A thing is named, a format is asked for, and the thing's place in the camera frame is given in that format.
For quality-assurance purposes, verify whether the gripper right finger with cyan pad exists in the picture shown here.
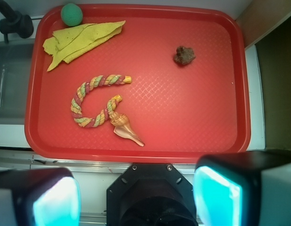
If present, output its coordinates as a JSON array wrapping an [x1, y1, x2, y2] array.
[[193, 149, 291, 226]]

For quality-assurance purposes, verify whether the red plastic tray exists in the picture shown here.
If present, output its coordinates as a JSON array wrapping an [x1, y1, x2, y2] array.
[[25, 4, 250, 163]]

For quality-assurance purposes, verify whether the multicolour twisted rope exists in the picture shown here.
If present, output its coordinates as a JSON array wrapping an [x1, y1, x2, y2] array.
[[70, 74, 133, 129]]

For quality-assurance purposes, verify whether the steel sink basin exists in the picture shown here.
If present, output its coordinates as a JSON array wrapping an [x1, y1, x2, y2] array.
[[0, 39, 34, 125]]

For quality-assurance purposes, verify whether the green ball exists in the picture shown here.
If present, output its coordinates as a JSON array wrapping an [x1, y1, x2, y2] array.
[[60, 3, 83, 27]]

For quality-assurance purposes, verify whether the tan spiral seashell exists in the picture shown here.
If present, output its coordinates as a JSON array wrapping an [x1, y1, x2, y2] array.
[[109, 112, 145, 147]]

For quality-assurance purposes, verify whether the brown rock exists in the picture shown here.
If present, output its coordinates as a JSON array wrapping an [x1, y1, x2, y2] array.
[[173, 46, 196, 65]]

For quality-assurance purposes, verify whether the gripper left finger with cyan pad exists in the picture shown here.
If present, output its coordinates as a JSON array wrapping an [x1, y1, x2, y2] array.
[[0, 168, 81, 226]]

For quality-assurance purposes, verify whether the yellow cloth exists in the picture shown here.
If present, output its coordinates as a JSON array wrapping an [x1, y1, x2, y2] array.
[[43, 20, 126, 72]]

